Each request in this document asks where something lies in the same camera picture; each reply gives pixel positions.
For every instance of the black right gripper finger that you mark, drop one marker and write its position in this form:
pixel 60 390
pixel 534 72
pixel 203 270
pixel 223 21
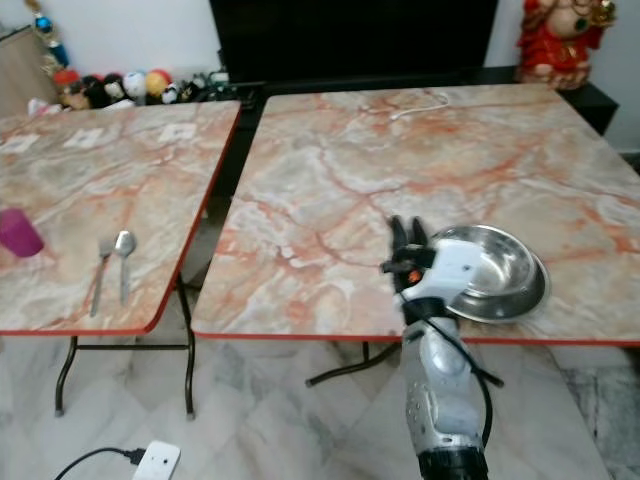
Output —
pixel 417 236
pixel 398 236

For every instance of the round steel plate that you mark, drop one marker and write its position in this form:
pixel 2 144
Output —
pixel 510 270

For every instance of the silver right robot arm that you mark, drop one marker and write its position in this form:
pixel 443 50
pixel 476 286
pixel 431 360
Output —
pixel 435 385

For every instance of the marble pattern folding table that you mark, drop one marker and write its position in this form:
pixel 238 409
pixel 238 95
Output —
pixel 340 180

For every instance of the purple plastic cup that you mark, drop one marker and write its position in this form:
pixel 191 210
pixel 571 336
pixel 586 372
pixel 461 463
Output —
pixel 20 234

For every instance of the black television screen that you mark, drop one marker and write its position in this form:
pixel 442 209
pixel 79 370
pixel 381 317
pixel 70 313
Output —
pixel 350 38

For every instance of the white paper label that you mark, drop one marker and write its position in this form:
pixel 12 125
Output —
pixel 15 144

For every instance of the low black television stand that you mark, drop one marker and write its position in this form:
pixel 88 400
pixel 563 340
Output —
pixel 592 100

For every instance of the red and gold figurine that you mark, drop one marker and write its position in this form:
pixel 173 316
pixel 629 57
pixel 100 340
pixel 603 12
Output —
pixel 560 42

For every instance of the pink small toy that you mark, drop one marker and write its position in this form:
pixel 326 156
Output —
pixel 43 106

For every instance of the beige wooden cabinet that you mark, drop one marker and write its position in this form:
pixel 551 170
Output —
pixel 22 75

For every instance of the black and white penguin toy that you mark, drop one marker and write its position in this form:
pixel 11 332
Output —
pixel 172 94

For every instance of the steel spoon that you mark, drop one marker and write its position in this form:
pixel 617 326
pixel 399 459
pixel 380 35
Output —
pixel 124 248

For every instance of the marble pattern table with labels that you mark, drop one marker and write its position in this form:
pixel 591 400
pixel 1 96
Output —
pixel 100 190

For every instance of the yellow and orange toy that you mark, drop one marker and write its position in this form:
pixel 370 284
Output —
pixel 158 82

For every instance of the red capped small toy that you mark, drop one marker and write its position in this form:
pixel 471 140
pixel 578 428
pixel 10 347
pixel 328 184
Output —
pixel 68 88

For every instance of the white and blue toy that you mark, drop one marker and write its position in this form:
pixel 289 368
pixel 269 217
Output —
pixel 136 84

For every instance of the colourful hanging ornament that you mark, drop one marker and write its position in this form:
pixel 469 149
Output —
pixel 48 32

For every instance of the black plush toy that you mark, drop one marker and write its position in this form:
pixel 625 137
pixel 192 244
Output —
pixel 98 92

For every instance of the white power adapter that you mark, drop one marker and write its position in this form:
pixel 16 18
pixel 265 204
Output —
pixel 158 460

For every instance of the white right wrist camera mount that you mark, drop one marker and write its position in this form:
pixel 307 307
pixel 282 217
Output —
pixel 458 266

